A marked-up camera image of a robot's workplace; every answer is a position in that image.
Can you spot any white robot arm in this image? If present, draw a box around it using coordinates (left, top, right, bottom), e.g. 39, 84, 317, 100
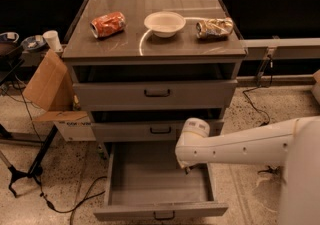
175, 116, 320, 225

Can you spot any crushed gold soda can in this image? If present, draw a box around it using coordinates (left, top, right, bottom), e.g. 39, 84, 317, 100
196, 17, 234, 39

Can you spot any black floor cable left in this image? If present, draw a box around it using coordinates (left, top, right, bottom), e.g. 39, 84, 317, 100
39, 175, 108, 225

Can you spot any blue bowl on shelf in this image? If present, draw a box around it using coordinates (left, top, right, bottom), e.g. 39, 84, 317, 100
22, 35, 47, 52

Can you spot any grey middle drawer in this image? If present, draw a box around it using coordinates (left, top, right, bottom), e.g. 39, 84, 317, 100
90, 119, 225, 143

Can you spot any grey drawer cabinet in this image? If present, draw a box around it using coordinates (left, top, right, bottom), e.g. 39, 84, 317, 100
63, 0, 246, 135

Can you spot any white paper cup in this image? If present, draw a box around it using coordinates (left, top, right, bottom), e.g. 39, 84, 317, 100
43, 30, 63, 53

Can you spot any brown cardboard box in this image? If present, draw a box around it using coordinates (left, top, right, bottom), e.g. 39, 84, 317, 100
23, 50, 95, 141

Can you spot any grey top drawer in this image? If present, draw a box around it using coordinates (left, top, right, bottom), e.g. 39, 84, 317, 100
73, 80, 237, 111

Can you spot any crushed orange soda can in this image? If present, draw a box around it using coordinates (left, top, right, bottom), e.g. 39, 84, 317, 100
90, 12, 126, 39

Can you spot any black power adapter cable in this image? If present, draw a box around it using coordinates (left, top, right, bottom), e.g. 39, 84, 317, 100
242, 86, 284, 175

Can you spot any grey open bottom drawer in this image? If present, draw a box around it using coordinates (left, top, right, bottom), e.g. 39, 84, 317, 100
94, 141, 228, 221

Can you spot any white paper bowl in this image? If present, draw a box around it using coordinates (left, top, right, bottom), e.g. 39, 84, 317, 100
144, 11, 186, 38

